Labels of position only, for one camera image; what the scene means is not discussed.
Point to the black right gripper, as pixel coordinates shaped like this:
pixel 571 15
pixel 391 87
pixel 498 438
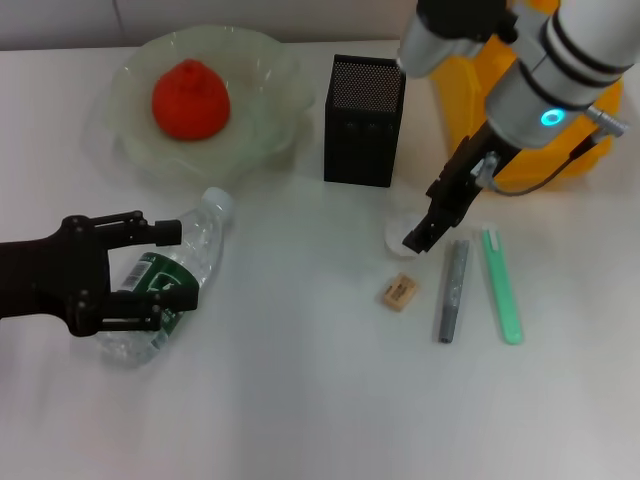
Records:
pixel 460 185

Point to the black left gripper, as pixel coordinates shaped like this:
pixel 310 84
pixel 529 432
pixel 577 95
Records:
pixel 50 280

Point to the white paper ball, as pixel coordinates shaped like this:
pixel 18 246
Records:
pixel 397 235

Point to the clear water bottle green label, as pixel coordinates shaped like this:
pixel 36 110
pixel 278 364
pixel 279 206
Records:
pixel 200 240

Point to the grey pen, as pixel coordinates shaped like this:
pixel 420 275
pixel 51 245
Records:
pixel 452 290

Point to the beige eraser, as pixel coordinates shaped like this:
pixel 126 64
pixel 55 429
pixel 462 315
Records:
pixel 397 292

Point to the green toothbrush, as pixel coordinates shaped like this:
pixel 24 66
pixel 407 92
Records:
pixel 502 290

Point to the orange fruit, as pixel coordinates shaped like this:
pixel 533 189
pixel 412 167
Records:
pixel 192 105

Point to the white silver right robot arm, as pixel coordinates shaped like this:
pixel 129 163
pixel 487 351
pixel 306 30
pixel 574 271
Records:
pixel 575 50

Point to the black mesh pen holder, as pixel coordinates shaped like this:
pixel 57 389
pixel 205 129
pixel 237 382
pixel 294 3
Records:
pixel 360 140

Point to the pale green glass fruit bowl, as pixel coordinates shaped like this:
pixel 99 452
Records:
pixel 260 110

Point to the yellow plastic bin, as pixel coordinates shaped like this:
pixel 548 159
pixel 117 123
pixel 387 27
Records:
pixel 590 155

